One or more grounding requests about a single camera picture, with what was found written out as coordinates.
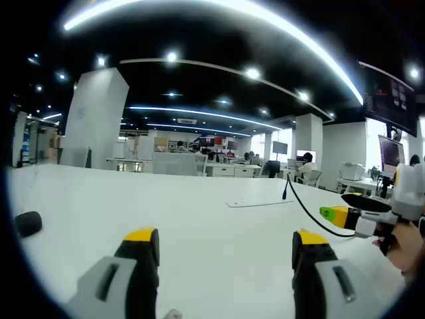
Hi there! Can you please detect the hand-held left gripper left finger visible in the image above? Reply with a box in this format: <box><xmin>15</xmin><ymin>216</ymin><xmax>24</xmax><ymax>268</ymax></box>
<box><xmin>64</xmin><ymin>227</ymin><xmax>161</xmax><ymax>319</ymax></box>

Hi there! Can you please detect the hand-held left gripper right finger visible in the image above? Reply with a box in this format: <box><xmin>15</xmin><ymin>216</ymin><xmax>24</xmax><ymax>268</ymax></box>
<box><xmin>292</xmin><ymin>228</ymin><xmax>378</xmax><ymax>319</ymax></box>

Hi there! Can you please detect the black USB data cable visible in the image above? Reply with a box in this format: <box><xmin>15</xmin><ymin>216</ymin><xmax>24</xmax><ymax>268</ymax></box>
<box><xmin>282</xmin><ymin>173</ymin><xmax>357</xmax><ymax>238</ymax></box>

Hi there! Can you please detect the white USB port power strip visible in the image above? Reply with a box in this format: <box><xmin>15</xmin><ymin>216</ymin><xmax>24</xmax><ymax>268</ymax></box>
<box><xmin>224</xmin><ymin>199</ymin><xmax>295</xmax><ymax>209</ymax></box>

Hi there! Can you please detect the white side desk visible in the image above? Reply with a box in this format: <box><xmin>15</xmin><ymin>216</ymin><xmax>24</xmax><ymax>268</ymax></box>
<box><xmin>336</xmin><ymin>177</ymin><xmax>396</xmax><ymax>200</ymax></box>

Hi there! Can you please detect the white desk cabinet row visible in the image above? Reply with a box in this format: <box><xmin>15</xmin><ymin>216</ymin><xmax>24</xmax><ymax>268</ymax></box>
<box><xmin>205</xmin><ymin>163</ymin><xmax>262</xmax><ymax>179</ymax></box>

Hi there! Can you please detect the frosted desk partition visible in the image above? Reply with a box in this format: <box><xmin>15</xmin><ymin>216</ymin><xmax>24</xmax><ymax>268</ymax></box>
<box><xmin>59</xmin><ymin>146</ymin><xmax>88</xmax><ymax>169</ymax></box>

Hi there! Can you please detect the person's right hand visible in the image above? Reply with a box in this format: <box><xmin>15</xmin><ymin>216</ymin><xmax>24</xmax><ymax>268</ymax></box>
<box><xmin>387</xmin><ymin>220</ymin><xmax>425</xmax><ymax>277</ymax></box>

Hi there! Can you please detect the white printer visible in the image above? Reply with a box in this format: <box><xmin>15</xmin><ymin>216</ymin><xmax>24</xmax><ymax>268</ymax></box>
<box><xmin>338</xmin><ymin>161</ymin><xmax>367</xmax><ymax>182</ymax></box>

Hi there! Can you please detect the computer monitor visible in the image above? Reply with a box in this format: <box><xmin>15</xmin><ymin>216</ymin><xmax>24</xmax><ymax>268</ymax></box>
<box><xmin>378</xmin><ymin>134</ymin><xmax>406</xmax><ymax>177</ymax></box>

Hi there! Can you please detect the narrow white square pillar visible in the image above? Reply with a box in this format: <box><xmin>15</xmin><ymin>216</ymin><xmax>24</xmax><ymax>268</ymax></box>
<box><xmin>294</xmin><ymin>113</ymin><xmax>324</xmax><ymax>173</ymax></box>

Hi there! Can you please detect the dark monitor on stand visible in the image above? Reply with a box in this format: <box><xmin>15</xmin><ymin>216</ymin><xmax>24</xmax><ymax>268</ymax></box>
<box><xmin>272</xmin><ymin>140</ymin><xmax>289</xmax><ymax>163</ymax></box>

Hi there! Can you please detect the large dark hanging screen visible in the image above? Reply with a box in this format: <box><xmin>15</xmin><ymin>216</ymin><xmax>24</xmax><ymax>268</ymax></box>
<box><xmin>357</xmin><ymin>60</ymin><xmax>418</xmax><ymax>138</ymax></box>

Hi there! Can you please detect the black cylindrical object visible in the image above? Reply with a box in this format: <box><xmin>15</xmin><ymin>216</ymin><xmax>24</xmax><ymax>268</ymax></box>
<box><xmin>14</xmin><ymin>211</ymin><xmax>43</xmax><ymax>238</ymax></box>

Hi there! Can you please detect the wide white square pillar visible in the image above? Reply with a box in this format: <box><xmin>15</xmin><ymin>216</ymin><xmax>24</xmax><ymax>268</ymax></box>
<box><xmin>64</xmin><ymin>67</ymin><xmax>130</xmax><ymax>170</ymax></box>

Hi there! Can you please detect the short ceiling light strip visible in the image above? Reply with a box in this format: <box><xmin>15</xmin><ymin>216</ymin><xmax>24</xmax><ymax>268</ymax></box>
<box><xmin>145</xmin><ymin>123</ymin><xmax>254</xmax><ymax>138</ymax></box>

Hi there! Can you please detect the long ceiling light strip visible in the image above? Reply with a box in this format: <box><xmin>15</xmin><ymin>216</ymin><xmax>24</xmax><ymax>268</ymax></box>
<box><xmin>128</xmin><ymin>106</ymin><xmax>284</xmax><ymax>131</ymax></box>

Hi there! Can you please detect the wide curved ceiling light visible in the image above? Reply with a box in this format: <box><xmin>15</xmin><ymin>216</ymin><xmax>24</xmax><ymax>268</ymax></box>
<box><xmin>63</xmin><ymin>0</ymin><xmax>365</xmax><ymax>106</ymax></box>

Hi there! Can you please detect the thin curved ceiling rail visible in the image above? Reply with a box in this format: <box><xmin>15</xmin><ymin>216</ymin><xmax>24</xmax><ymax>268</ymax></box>
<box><xmin>119</xmin><ymin>58</ymin><xmax>335</xmax><ymax>122</ymax></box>

